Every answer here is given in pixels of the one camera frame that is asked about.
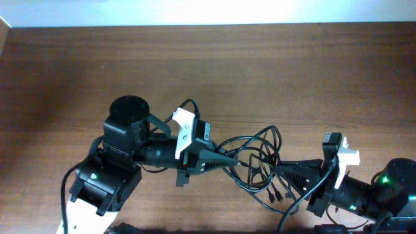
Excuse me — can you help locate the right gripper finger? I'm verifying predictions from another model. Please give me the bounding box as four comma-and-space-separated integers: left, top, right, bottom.
276, 159, 324, 169
274, 164, 321, 195

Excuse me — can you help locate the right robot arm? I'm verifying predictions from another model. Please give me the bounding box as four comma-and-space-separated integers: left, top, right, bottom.
274, 132, 415, 233

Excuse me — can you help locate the left camera cable black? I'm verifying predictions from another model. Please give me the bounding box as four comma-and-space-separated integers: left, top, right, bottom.
60, 98, 201, 234

